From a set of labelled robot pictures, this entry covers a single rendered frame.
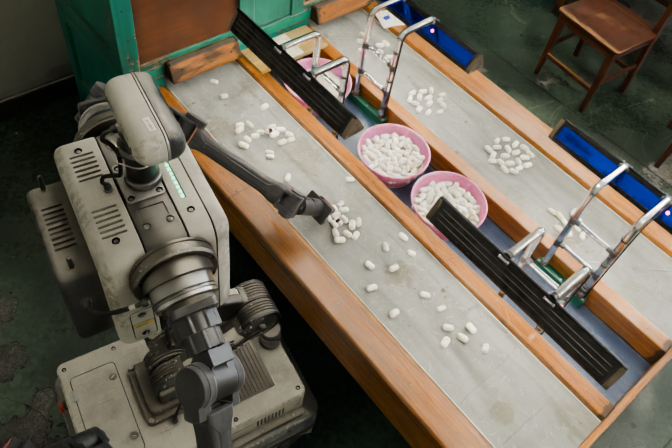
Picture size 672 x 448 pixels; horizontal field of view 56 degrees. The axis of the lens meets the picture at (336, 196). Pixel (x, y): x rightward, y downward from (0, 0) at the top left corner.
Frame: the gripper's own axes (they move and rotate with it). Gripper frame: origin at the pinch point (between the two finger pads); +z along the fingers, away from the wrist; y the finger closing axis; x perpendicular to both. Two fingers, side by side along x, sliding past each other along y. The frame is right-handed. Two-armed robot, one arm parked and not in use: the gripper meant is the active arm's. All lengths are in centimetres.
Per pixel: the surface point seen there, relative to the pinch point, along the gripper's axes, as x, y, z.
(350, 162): -12.6, 11.2, 13.5
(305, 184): 0.9, 13.9, 1.6
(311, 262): 11.7, -12.9, -14.7
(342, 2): -52, 76, 46
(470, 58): -65, 4, 25
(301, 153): -4.2, 25.9, 7.4
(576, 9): -122, 43, 187
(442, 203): -30.1, -34.3, -17.9
